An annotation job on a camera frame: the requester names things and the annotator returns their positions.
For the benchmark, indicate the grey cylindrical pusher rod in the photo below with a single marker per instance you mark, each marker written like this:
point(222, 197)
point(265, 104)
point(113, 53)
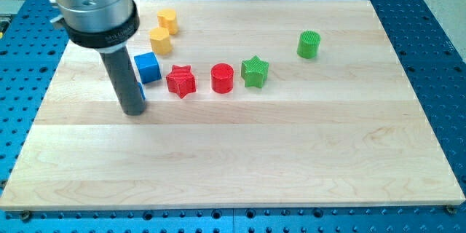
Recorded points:
point(122, 76)

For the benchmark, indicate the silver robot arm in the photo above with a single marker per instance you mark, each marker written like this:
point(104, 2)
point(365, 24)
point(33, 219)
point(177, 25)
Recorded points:
point(105, 26)

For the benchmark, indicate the red star block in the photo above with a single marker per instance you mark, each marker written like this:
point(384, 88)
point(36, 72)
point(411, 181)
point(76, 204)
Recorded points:
point(181, 81)

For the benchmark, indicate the green star block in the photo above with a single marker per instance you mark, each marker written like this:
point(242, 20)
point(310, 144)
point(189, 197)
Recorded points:
point(254, 72)

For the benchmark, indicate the blue cube block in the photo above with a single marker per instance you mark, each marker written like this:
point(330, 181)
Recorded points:
point(148, 67)

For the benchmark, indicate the blue block behind rod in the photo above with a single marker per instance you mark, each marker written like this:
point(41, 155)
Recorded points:
point(142, 91)

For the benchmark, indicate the yellow hexagon block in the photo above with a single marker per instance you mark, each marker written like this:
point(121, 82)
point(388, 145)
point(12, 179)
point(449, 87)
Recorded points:
point(160, 41)

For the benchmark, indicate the yellow heart block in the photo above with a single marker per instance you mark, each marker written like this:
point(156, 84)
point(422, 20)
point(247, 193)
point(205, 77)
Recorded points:
point(167, 18)

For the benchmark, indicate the blue perforated table plate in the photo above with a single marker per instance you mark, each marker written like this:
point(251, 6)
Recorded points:
point(31, 49)

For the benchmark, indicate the red cylinder block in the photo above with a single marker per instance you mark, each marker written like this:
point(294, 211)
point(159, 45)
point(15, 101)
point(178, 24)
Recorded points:
point(222, 76)

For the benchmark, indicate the wooden board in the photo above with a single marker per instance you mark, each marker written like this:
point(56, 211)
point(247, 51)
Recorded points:
point(342, 129)

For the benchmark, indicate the green cylinder block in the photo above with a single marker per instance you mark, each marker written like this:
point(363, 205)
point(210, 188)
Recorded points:
point(309, 42)

